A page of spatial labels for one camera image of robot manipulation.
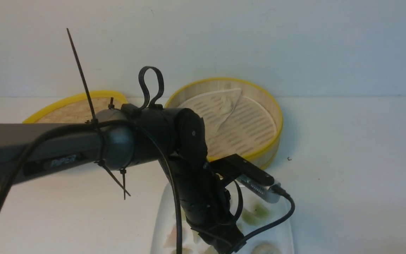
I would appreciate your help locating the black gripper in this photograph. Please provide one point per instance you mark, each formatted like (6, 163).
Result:
(176, 138)

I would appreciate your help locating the pink dumpling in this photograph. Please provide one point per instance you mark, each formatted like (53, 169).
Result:
(171, 238)

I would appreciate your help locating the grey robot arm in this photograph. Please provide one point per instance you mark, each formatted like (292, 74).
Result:
(120, 138)

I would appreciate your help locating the green dumpling plate right lower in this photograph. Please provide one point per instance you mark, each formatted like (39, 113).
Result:
(250, 218)

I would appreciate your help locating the green dumpling plate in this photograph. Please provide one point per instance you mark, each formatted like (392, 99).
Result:
(250, 218)
(261, 211)
(184, 250)

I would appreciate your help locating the green dumpling plate right upper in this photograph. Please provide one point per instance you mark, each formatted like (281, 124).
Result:
(261, 211)

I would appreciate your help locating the green dumpling plate bottom left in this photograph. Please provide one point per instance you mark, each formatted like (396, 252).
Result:
(184, 250)

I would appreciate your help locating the pale dumpling plate bottom right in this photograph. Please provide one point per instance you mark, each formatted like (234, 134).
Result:
(265, 248)

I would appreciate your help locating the white square plate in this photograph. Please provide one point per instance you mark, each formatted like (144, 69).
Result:
(279, 236)

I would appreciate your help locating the white steamer liner paper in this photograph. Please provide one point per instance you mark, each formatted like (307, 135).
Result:
(237, 121)

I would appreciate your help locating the bamboo steamer basket yellow rim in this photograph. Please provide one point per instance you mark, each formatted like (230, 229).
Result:
(266, 155)

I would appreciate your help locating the long black zip tie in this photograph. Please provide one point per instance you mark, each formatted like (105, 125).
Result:
(87, 92)

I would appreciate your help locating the woven bamboo steamer lid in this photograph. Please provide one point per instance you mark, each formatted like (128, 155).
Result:
(75, 109)

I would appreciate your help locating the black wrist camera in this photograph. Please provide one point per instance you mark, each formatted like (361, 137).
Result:
(236, 168)

